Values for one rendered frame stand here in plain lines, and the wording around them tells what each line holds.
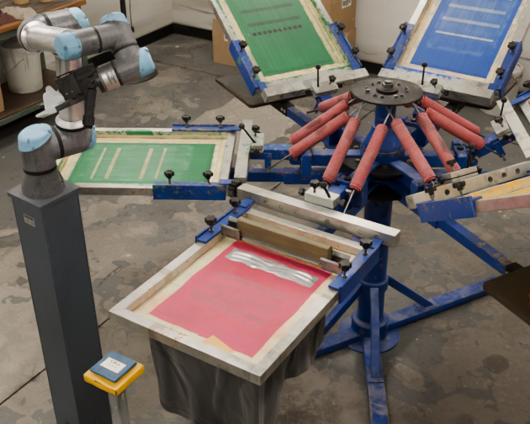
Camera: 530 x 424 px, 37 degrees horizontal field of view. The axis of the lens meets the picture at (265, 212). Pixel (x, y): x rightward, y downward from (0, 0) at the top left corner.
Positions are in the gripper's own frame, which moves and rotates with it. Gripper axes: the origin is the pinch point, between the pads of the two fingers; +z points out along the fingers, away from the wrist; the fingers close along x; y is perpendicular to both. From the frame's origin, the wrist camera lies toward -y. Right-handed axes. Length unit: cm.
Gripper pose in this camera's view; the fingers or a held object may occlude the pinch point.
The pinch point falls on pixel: (38, 113)
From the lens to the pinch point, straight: 231.9
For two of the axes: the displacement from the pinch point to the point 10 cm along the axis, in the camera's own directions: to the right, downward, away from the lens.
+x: 2.0, 3.0, -9.3
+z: -9.2, 4.0, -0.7
